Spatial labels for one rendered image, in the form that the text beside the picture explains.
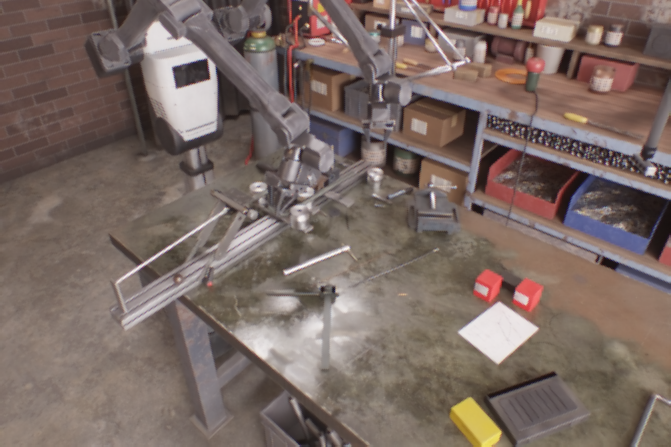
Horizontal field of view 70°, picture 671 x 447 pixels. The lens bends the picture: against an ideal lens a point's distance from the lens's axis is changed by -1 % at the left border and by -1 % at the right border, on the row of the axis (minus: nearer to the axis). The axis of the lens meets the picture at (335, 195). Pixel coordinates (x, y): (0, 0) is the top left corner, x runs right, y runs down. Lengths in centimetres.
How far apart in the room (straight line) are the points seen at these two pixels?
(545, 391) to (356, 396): 36
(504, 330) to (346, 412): 40
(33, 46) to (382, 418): 331
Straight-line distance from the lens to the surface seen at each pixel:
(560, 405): 104
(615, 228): 254
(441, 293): 120
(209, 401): 191
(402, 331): 110
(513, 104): 247
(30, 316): 273
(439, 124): 269
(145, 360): 230
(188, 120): 184
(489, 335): 114
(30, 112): 386
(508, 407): 101
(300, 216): 127
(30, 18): 375
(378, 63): 140
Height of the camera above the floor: 171
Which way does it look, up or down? 33 degrees down
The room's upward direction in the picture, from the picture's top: straight up
